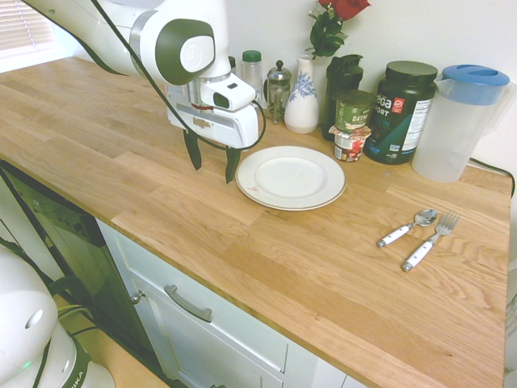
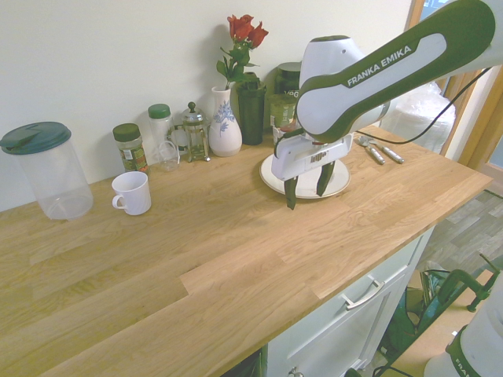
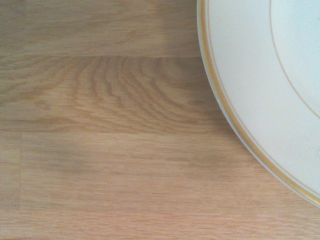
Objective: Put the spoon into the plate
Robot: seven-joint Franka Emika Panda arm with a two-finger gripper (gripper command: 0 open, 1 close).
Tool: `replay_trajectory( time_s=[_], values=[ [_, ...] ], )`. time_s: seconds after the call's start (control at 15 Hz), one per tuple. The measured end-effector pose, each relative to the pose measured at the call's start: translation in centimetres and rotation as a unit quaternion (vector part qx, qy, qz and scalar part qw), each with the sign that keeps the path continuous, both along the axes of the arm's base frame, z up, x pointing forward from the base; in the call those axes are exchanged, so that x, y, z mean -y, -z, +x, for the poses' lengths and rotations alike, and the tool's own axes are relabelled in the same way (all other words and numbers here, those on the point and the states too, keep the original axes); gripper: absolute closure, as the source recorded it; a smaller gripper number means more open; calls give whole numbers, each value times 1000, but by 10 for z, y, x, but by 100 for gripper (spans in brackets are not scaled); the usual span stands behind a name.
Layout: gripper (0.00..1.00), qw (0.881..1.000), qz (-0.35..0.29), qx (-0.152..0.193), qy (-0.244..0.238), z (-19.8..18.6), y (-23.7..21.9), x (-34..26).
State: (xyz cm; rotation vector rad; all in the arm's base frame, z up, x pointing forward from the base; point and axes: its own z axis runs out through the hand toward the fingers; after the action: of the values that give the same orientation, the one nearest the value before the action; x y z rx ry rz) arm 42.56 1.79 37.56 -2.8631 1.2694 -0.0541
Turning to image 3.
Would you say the white plate with gold rim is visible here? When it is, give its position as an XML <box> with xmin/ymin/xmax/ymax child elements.
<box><xmin>196</xmin><ymin>0</ymin><xmax>320</xmax><ymax>207</ymax></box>

